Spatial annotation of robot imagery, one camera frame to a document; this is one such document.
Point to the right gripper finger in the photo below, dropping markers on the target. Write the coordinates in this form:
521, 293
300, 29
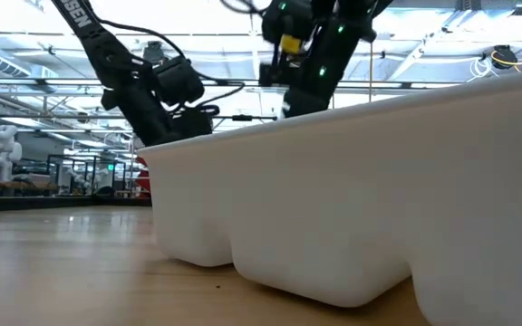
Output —
272, 74

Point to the white cutlery tray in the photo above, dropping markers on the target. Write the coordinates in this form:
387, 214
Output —
356, 204

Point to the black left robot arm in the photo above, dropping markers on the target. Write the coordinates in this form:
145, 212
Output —
102, 45

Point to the red and white panel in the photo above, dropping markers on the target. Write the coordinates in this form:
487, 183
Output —
144, 179

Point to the grey metal bar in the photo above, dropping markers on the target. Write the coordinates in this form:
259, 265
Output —
39, 116

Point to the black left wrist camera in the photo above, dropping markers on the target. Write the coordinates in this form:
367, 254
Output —
177, 81

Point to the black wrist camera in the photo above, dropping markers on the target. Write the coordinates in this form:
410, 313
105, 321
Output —
177, 81
288, 22

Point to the black stand frame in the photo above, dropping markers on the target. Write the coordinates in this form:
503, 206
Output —
243, 117

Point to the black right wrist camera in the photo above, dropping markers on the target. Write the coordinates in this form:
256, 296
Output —
288, 22

